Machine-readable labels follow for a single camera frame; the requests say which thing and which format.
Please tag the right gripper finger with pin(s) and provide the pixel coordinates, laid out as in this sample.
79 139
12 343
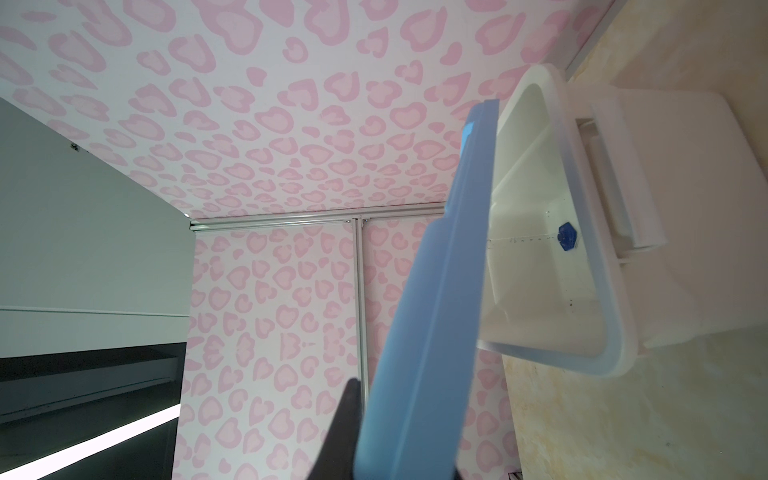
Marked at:
335 460

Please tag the blue plastic bin lid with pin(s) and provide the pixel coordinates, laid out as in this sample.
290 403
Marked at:
416 410

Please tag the blue base graduated cylinder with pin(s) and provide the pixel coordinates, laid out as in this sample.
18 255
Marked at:
566 238

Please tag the white plastic storage bin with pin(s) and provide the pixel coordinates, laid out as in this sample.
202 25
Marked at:
671 208

